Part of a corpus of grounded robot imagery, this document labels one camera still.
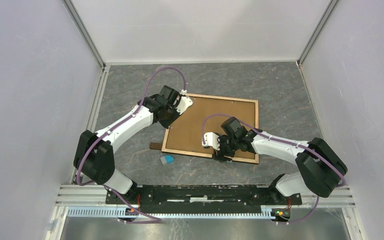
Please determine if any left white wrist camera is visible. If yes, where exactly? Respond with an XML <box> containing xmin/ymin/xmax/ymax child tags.
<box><xmin>175</xmin><ymin>95</ymin><xmax>194</xmax><ymax>115</ymax></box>

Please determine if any aluminium corner post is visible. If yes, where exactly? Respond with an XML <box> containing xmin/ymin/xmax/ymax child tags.
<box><xmin>296</xmin><ymin>0</ymin><xmax>340</xmax><ymax>68</ymax></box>
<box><xmin>62</xmin><ymin>0</ymin><xmax>106</xmax><ymax>68</ymax></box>

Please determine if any small brown wooden block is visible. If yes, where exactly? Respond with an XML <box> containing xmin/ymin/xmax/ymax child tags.
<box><xmin>149</xmin><ymin>142</ymin><xmax>163</xmax><ymax>151</ymax></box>

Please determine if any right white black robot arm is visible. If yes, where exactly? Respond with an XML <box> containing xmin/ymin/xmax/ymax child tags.
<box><xmin>201</xmin><ymin>116</ymin><xmax>348</xmax><ymax>204</ymax></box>

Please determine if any aluminium front rail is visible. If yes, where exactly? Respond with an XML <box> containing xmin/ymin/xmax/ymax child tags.
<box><xmin>55</xmin><ymin>185</ymin><xmax>356</xmax><ymax>208</ymax></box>

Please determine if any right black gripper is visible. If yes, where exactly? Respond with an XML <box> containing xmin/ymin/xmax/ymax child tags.
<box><xmin>212</xmin><ymin>133</ymin><xmax>239</xmax><ymax>165</ymax></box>

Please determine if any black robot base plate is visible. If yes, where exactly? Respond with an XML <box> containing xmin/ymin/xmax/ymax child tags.
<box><xmin>105</xmin><ymin>184</ymin><xmax>303</xmax><ymax>214</ymax></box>

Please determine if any left aluminium corner post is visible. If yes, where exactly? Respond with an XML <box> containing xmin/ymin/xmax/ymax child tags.
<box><xmin>62</xmin><ymin>0</ymin><xmax>106</xmax><ymax>68</ymax></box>

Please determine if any right aluminium corner post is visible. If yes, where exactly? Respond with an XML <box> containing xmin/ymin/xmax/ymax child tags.
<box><xmin>296</xmin><ymin>0</ymin><xmax>340</xmax><ymax>68</ymax></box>

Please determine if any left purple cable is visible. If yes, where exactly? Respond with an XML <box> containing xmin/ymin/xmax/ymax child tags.
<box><xmin>76</xmin><ymin>66</ymin><xmax>188</xmax><ymax>225</ymax></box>

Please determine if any blue grey eraser block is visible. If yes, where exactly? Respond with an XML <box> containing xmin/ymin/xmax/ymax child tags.
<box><xmin>160</xmin><ymin>155</ymin><xmax>175</xmax><ymax>165</ymax></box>

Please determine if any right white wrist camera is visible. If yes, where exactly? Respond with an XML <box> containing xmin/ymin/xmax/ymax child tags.
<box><xmin>202</xmin><ymin>132</ymin><xmax>220</xmax><ymax>151</ymax></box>

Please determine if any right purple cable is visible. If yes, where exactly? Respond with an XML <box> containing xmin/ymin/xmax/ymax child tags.
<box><xmin>201</xmin><ymin>113</ymin><xmax>347</xmax><ymax>225</ymax></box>

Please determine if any purple cable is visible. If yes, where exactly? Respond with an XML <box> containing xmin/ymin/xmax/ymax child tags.
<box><xmin>201</xmin><ymin>113</ymin><xmax>347</xmax><ymax>225</ymax></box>
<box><xmin>76</xmin><ymin>66</ymin><xmax>188</xmax><ymax>225</ymax></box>

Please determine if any blue slotted cable duct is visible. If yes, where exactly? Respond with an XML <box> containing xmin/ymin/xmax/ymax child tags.
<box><xmin>66</xmin><ymin>206</ymin><xmax>274</xmax><ymax>220</ymax></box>

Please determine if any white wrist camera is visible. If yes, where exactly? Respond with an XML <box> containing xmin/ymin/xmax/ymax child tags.
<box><xmin>202</xmin><ymin>132</ymin><xmax>220</xmax><ymax>151</ymax></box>
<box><xmin>175</xmin><ymin>95</ymin><xmax>194</xmax><ymax>115</ymax></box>

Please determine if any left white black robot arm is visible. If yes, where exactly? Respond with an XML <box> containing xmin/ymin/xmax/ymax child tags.
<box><xmin>73</xmin><ymin>85</ymin><xmax>193</xmax><ymax>204</ymax></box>

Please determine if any black picture frame with photo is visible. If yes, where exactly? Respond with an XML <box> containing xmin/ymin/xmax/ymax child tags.
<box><xmin>161</xmin><ymin>93</ymin><xmax>259</xmax><ymax>159</ymax></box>

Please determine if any left aluminium floor rail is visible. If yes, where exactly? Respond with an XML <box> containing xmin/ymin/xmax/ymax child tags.
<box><xmin>71</xmin><ymin>65</ymin><xmax>111</xmax><ymax>185</ymax></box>

